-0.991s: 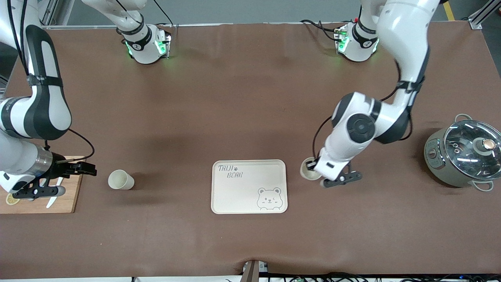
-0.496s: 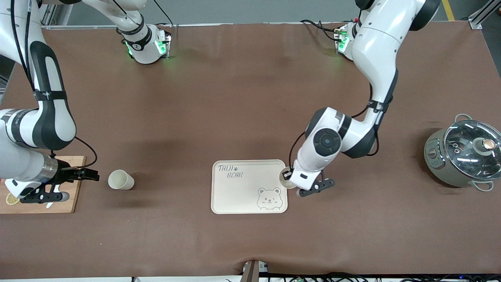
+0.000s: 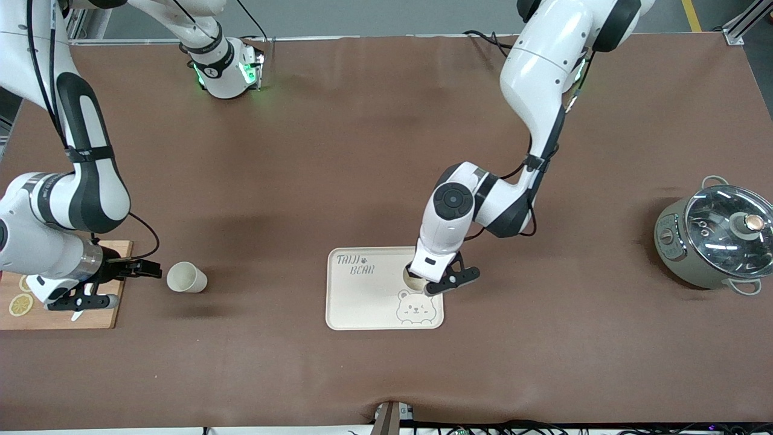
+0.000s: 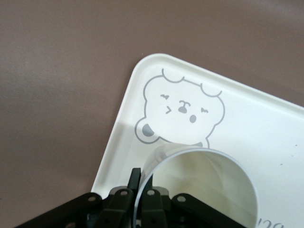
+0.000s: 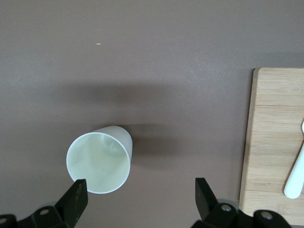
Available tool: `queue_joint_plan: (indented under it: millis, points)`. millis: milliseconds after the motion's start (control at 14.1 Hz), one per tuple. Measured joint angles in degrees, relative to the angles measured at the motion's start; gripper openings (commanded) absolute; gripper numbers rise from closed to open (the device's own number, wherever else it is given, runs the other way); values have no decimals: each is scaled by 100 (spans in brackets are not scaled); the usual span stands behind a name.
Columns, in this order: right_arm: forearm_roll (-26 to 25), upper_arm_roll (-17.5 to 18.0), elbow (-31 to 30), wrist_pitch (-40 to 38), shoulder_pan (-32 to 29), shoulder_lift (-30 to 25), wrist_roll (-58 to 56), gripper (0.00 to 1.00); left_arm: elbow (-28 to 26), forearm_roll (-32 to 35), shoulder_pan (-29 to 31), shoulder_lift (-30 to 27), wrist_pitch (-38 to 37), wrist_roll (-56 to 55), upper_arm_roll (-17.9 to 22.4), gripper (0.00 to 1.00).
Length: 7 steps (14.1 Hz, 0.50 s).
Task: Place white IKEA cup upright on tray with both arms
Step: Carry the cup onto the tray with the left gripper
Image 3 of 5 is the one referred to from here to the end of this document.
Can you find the bamboo cutting board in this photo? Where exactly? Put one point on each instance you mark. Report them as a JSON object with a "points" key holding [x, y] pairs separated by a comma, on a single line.
{"points": [[60, 320]]}

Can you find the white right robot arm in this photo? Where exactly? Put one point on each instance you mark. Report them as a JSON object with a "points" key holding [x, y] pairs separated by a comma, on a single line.
{"points": [[90, 199]]}

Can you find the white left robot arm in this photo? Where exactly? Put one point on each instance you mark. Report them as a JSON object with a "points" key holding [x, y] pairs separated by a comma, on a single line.
{"points": [[543, 66]]}

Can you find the brown table cover mat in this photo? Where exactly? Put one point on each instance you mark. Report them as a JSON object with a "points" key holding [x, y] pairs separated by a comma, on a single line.
{"points": [[362, 151]]}

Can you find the white bear print tray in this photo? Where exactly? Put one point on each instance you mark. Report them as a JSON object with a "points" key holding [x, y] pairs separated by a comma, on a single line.
{"points": [[368, 302]]}

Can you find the white plastic cup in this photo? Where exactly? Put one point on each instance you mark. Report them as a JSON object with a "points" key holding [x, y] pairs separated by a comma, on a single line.
{"points": [[412, 282], [186, 278]]}

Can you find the yellow lemon slice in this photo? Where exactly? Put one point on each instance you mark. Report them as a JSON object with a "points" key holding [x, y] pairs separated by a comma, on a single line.
{"points": [[24, 283], [21, 304]]}

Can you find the table edge clamp post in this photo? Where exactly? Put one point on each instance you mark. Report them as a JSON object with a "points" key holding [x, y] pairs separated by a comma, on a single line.
{"points": [[391, 420]]}

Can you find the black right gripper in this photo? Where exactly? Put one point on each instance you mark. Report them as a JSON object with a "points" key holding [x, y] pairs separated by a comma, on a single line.
{"points": [[113, 267]]}

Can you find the green electric cooking pot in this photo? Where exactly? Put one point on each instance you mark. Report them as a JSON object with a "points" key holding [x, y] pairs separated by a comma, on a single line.
{"points": [[676, 254]]}

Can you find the glass pot lid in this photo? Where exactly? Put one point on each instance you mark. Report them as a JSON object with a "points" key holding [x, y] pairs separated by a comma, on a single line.
{"points": [[718, 229]]}

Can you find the aluminium frame profile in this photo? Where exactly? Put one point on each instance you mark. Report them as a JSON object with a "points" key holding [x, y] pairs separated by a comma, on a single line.
{"points": [[81, 24], [746, 21]]}

